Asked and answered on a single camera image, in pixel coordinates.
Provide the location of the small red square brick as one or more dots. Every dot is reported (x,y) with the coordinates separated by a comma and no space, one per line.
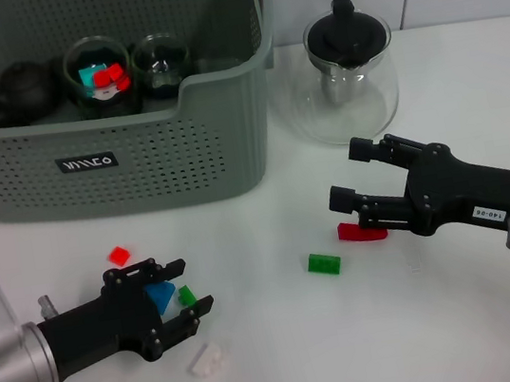
(101,78)

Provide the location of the green stepped toy brick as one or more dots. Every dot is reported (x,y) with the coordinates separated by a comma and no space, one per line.
(186,296)

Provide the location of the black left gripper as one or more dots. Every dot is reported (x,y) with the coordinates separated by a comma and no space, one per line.
(103,329)

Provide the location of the small red sloped brick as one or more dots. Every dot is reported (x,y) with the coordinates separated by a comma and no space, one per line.
(119,256)

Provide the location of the clear glass teapot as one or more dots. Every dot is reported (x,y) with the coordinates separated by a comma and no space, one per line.
(348,110)

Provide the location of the glass teacup with black sleeve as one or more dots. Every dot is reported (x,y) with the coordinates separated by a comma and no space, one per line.
(103,109)
(163,77)

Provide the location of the black teapot lid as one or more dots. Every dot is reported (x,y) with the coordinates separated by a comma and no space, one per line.
(342,34)

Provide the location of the blue flat toy brick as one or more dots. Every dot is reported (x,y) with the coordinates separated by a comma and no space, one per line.
(163,297)

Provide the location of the green rectangular toy brick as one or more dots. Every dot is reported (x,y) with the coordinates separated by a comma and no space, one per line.
(323,263)

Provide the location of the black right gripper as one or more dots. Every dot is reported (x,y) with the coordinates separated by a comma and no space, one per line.
(472,197)

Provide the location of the grey-green perforated storage bin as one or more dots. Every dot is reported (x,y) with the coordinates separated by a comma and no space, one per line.
(160,166)

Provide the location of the teal toy brick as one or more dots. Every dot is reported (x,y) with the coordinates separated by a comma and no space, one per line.
(85,77)

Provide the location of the white rectangular toy brick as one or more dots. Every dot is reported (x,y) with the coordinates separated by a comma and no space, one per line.
(104,95)

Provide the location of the bright red wedge brick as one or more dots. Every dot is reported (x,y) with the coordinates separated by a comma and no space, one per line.
(119,76)

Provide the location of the dark clay teapot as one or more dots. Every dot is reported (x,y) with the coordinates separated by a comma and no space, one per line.
(24,91)

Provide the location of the clear white toy brick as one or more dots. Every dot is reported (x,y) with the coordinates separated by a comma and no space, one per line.
(207,360)

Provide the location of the long dark red brick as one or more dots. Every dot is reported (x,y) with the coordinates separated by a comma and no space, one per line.
(352,232)

